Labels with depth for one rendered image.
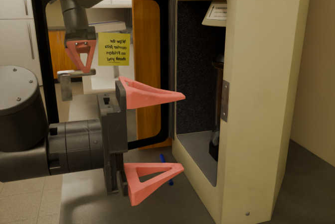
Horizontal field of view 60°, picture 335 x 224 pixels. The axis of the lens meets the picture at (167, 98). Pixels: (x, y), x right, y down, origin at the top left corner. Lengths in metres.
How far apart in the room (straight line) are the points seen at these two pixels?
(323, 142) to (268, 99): 0.47
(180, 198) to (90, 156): 0.40
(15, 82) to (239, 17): 0.32
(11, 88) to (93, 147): 0.10
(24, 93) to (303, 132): 0.89
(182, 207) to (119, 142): 0.38
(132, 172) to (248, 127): 0.23
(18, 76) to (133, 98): 0.11
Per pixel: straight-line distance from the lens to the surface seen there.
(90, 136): 0.32
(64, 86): 0.66
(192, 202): 0.68
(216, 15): 0.57
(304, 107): 1.01
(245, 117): 0.51
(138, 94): 0.30
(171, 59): 0.77
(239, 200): 0.59
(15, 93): 0.27
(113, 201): 0.69
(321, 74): 0.95
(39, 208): 2.34
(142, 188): 0.35
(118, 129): 0.31
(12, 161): 0.33
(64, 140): 0.32
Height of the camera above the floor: 1.35
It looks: 18 degrees down
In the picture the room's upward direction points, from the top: straight up
